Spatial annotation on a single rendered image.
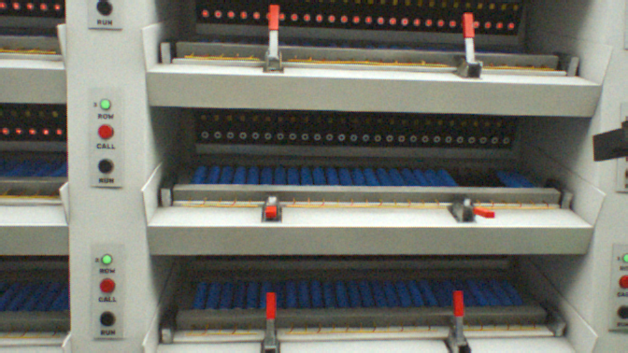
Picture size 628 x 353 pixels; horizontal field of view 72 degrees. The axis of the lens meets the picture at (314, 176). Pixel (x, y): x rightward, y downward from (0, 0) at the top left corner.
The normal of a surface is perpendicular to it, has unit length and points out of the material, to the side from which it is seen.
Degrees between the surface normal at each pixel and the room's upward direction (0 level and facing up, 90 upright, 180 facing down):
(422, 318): 111
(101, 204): 90
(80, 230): 90
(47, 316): 21
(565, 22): 90
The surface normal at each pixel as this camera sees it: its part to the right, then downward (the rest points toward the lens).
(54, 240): 0.07, 0.41
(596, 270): 0.07, 0.06
